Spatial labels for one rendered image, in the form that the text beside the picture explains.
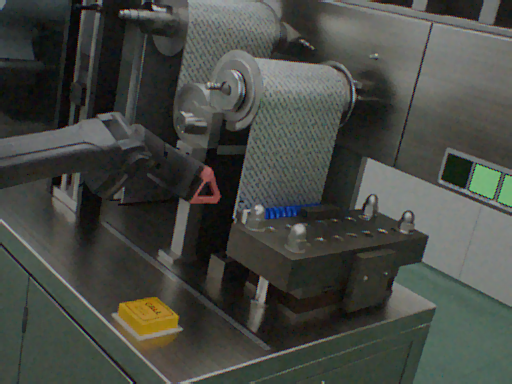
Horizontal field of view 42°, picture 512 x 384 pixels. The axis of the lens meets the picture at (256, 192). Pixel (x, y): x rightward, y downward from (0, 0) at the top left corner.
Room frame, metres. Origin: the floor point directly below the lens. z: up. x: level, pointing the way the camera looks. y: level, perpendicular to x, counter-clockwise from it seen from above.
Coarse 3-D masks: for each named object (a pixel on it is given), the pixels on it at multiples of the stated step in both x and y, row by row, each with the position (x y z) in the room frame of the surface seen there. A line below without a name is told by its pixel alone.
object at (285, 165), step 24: (264, 144) 1.21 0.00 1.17; (288, 144) 1.26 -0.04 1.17; (312, 144) 1.30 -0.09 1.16; (264, 168) 1.22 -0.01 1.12; (288, 168) 1.27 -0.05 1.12; (312, 168) 1.31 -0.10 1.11; (240, 192) 1.19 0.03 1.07; (264, 192) 1.23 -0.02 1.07; (288, 192) 1.28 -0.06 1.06; (312, 192) 1.33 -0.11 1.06
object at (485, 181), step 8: (480, 168) 1.21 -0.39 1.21; (480, 176) 1.20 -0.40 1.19; (488, 176) 1.19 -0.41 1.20; (496, 176) 1.18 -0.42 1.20; (472, 184) 1.21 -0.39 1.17; (480, 184) 1.20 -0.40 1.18; (488, 184) 1.19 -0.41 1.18; (496, 184) 1.18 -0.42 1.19; (480, 192) 1.20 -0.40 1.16; (488, 192) 1.19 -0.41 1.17
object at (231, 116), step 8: (224, 64) 1.25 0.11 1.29; (232, 64) 1.23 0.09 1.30; (240, 64) 1.22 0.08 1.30; (248, 72) 1.20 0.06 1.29; (248, 80) 1.19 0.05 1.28; (248, 88) 1.19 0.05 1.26; (344, 88) 1.36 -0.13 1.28; (248, 96) 1.19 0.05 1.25; (216, 104) 1.25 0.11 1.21; (248, 104) 1.19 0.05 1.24; (344, 104) 1.36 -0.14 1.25; (224, 112) 1.23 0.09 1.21; (232, 112) 1.21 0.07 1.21; (240, 112) 1.20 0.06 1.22; (248, 112) 1.19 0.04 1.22; (232, 120) 1.21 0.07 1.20
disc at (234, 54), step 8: (224, 56) 1.26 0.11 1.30; (232, 56) 1.24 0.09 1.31; (240, 56) 1.23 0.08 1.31; (248, 56) 1.21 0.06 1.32; (216, 64) 1.27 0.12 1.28; (248, 64) 1.21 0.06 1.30; (256, 64) 1.19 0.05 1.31; (216, 72) 1.27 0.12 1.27; (256, 72) 1.19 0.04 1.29; (256, 80) 1.19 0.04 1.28; (256, 88) 1.18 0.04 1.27; (256, 96) 1.18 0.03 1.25; (256, 104) 1.18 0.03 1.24; (256, 112) 1.18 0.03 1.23; (224, 120) 1.23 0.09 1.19; (240, 120) 1.20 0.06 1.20; (248, 120) 1.19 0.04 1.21; (232, 128) 1.21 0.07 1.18; (240, 128) 1.20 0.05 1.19
